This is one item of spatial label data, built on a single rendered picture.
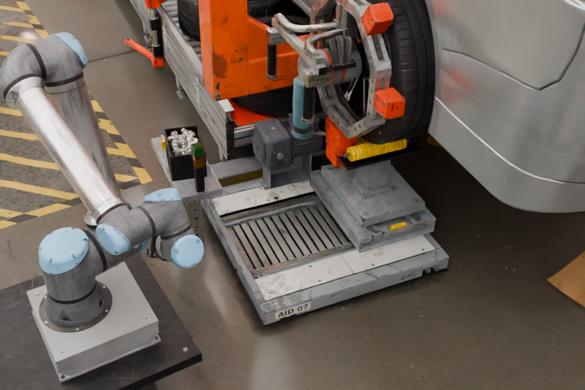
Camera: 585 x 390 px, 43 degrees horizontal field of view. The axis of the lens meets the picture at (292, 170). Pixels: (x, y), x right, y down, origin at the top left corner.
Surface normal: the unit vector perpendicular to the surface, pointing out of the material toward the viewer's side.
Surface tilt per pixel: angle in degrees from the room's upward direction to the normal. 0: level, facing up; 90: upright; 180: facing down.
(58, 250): 5
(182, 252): 66
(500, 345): 0
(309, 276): 0
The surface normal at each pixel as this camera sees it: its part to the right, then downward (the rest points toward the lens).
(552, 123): -0.68, 0.46
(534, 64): -0.88, 0.27
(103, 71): 0.02, -0.80
